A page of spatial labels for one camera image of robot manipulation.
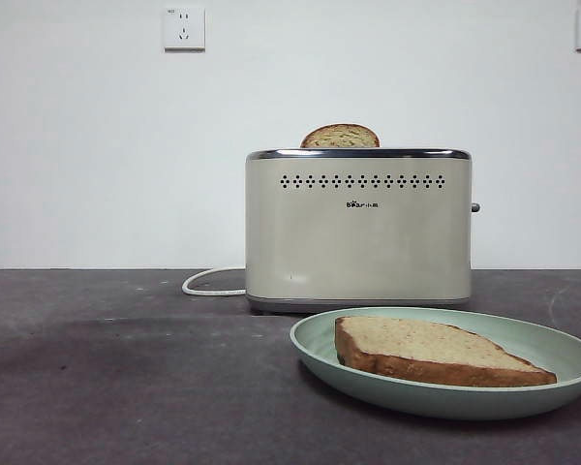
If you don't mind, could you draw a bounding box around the large square bread slice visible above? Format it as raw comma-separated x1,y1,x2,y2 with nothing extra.
334,315,559,388

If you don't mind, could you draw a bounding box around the pale green oval plate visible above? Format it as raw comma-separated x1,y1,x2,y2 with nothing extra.
290,306,581,421

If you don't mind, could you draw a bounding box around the cream two-slot toaster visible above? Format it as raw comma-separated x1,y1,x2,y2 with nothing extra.
244,147,483,315

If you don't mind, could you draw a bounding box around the small round-topped bread slice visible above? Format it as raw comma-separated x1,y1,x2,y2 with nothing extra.
299,123,381,149

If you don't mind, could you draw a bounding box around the white toaster power cord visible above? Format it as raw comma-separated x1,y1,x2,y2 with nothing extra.
181,266,248,297

